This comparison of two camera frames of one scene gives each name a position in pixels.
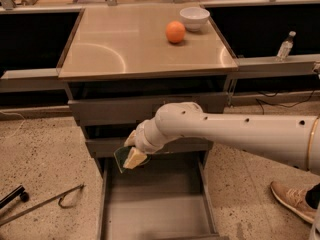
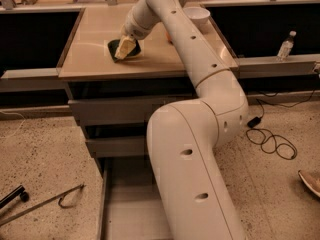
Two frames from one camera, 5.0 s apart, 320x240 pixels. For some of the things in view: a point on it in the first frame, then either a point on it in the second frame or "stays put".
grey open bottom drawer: x=166 y=198 stays put
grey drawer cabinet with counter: x=122 y=64 stays put
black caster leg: x=18 y=192 stays put
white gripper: x=142 y=140 to x=137 y=31
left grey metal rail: x=25 y=80 stays put
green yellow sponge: x=121 y=154 to x=113 y=47
